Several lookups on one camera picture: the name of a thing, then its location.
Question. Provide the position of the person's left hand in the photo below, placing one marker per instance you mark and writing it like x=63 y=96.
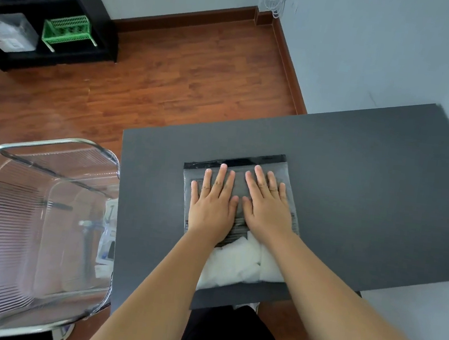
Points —
x=211 y=215

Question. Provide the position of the person's right hand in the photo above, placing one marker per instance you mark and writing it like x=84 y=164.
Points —
x=267 y=217

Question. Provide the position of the clear zip bag with cotton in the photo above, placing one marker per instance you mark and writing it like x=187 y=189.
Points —
x=233 y=265

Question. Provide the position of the person's right forearm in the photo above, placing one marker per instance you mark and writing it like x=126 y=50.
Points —
x=352 y=323

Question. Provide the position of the person's left forearm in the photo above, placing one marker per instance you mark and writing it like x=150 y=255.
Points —
x=153 y=301

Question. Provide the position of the person's grey white shoe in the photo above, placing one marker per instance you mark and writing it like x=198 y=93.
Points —
x=251 y=306

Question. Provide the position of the green plastic basket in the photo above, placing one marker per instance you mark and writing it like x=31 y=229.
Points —
x=68 y=31

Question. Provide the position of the white storage box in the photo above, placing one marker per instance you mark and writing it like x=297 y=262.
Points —
x=9 y=36

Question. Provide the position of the pile of small packets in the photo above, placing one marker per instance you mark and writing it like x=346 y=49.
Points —
x=108 y=243

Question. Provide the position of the black bookshelf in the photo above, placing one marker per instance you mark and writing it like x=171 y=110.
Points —
x=93 y=7

